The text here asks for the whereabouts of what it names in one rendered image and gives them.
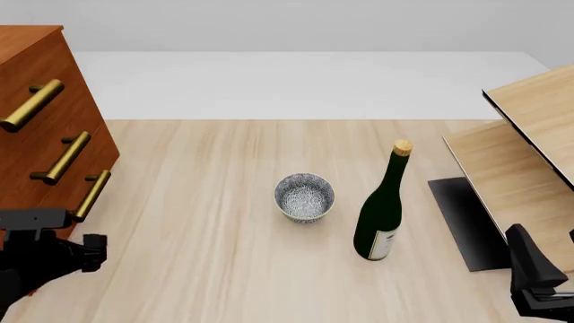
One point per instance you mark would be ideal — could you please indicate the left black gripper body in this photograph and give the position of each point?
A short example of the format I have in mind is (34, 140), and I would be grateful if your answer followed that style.
(95, 252)

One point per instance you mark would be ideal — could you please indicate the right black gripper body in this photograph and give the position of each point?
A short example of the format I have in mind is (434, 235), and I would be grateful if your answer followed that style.
(545, 303)

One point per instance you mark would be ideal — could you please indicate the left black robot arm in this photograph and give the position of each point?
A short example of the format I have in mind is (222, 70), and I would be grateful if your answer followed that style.
(31, 262)

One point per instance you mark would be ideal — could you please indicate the wooden cabinet drawer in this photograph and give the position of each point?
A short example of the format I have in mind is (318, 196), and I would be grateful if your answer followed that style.
(67, 111)
(101, 148)
(45, 60)

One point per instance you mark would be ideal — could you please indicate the wooden cabinet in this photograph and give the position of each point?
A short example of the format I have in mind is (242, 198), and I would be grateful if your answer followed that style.
(27, 43)

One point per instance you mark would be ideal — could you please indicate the small flat plate on stalk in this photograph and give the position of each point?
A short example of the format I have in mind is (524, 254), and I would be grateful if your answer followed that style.
(31, 218)

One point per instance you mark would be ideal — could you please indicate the light wooden rack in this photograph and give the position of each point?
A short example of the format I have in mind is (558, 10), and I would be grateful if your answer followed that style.
(515, 175)

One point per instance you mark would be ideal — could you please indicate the dark green wine bottle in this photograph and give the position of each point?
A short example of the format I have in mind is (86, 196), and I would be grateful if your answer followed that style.
(381, 215)

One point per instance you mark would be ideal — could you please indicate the bottle cork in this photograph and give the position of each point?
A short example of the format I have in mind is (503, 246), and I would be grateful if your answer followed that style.
(403, 147)

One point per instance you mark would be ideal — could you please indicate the blue white patterned bowl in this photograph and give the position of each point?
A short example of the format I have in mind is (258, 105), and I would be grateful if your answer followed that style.
(305, 198)

